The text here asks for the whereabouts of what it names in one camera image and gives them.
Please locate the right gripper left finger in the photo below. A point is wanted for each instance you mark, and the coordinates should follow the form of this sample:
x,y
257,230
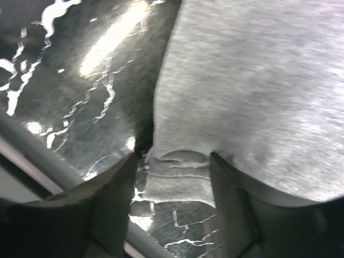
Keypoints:
x,y
89,220

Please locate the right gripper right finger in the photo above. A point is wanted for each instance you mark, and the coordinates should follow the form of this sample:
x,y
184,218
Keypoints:
x,y
257,220

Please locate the grey t-shirt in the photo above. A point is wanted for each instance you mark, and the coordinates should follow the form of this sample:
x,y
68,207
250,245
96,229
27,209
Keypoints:
x,y
261,84

